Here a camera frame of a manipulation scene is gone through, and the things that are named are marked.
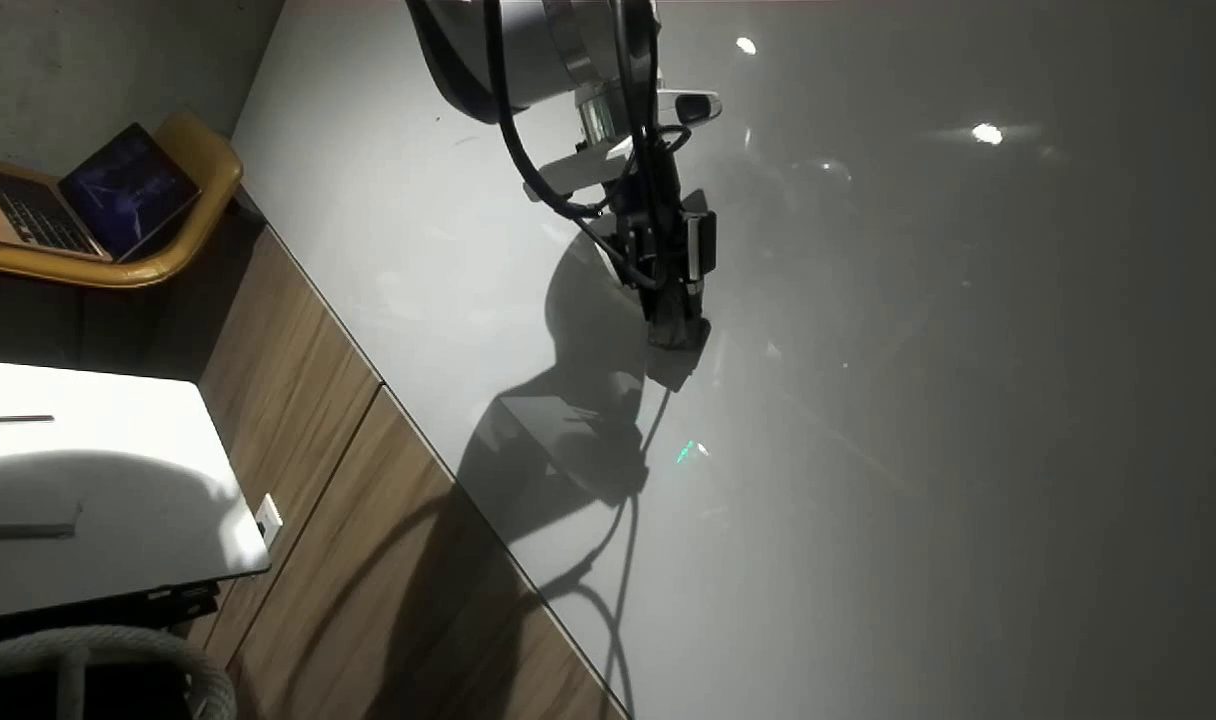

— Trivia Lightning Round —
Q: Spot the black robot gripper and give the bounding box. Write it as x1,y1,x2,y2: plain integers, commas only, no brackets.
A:
603,157,724,332

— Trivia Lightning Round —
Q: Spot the large grey whiteboard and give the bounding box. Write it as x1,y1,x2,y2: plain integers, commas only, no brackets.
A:
230,0,1216,720

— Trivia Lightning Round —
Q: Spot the laptop on wooden tray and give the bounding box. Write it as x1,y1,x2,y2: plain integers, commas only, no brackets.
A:
0,112,248,297

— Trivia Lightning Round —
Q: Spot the open laptop computer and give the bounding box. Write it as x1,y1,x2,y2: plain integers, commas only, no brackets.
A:
0,121,206,269

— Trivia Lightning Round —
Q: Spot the small white table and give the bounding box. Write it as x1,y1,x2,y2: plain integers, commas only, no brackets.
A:
0,355,275,625

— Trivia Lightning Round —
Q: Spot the thick grey marker strip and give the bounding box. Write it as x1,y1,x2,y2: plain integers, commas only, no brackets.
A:
0,501,88,538

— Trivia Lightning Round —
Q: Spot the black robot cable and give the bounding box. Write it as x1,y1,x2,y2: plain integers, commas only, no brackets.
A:
480,0,679,291

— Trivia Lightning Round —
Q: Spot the white wall socket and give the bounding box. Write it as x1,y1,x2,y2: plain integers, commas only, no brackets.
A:
248,492,288,551

